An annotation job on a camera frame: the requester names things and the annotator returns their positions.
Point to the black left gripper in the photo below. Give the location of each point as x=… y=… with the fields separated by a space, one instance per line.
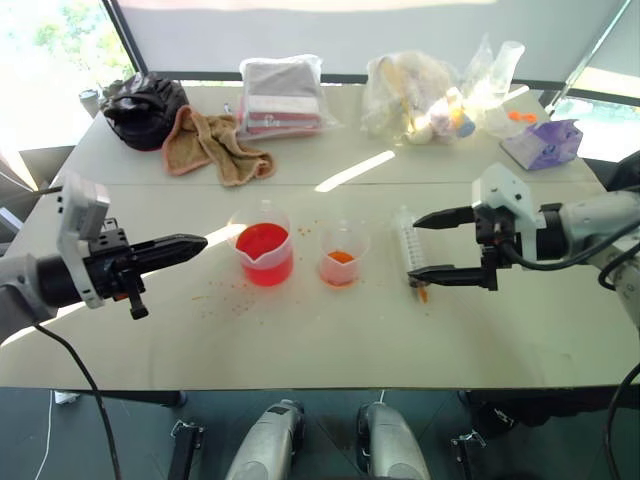
x=107 y=270

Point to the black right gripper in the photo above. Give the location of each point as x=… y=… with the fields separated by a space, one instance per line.
x=492 y=227

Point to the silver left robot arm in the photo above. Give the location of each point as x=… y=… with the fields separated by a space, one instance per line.
x=20 y=290

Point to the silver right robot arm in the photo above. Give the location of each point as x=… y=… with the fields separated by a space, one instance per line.
x=600 y=215

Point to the clear plastic syringe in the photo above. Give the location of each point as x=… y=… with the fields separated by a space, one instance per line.
x=412 y=245

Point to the beaker with red liquid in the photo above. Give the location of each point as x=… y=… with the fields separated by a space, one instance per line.
x=265 y=250

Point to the small clear plastic cup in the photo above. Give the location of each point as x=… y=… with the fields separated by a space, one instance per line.
x=342 y=257

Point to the brown pink-edged towel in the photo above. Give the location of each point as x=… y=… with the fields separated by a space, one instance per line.
x=210 y=145

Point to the purple tissue pack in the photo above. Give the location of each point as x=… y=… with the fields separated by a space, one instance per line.
x=542 y=145

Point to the black plastic bag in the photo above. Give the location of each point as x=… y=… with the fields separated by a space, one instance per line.
x=142 y=110

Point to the small orange plastic piece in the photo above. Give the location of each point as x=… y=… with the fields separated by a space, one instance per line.
x=520 y=116

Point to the clear bag of plush toys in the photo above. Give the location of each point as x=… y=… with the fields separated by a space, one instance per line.
x=410 y=95

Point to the crumpled clear plastic bag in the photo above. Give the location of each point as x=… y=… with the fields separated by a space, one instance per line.
x=492 y=95

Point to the dark chair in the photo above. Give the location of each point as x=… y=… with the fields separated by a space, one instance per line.
x=20 y=190

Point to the dark tumbler with lid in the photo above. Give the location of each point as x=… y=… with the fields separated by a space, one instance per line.
x=90 y=102

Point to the white power strip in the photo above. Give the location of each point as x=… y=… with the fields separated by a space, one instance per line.
x=66 y=397

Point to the black bag under table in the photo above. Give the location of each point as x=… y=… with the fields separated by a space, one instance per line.
x=540 y=412

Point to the clear bag of folded cloths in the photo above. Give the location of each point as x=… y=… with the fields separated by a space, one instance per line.
x=280 y=95

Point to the silver rounded leg housing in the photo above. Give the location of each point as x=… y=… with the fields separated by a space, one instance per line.
x=265 y=445
x=392 y=445

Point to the silver slanted pole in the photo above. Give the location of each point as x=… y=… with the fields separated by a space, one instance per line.
x=590 y=55

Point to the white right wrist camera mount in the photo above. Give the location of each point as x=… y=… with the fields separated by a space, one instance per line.
x=505 y=190

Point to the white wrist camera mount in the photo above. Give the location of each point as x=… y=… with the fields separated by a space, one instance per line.
x=80 y=210
x=505 y=190

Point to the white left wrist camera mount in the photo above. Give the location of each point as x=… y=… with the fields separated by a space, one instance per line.
x=80 y=210

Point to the black table leg bracket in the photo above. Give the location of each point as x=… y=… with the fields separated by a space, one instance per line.
x=182 y=450
x=467 y=455

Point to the black window frame post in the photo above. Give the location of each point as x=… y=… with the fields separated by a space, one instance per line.
x=125 y=35

